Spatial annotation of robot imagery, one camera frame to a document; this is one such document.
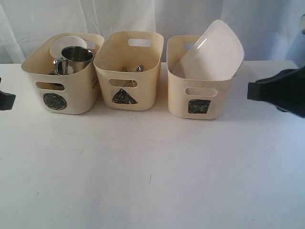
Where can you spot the stainless steel bowl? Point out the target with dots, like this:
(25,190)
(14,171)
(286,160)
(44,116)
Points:
(53,72)

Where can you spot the white square plate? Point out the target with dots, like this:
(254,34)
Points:
(216,55)

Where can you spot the steel spoon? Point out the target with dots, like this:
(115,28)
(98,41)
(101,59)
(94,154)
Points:
(138,69)

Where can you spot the cream bin with circle mark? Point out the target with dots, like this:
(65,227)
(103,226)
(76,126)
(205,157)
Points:
(68,94)

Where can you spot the steel mug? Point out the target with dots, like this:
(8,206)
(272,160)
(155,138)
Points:
(73,59)

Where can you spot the cream bin with triangle mark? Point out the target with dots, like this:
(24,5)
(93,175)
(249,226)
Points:
(130,49)

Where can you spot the cream bin with square mark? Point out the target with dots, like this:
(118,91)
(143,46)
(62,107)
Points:
(193,99)

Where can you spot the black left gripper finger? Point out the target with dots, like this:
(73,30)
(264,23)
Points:
(6,101)

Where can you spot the white plastic bowl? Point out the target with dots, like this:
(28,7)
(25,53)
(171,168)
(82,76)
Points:
(63,42)

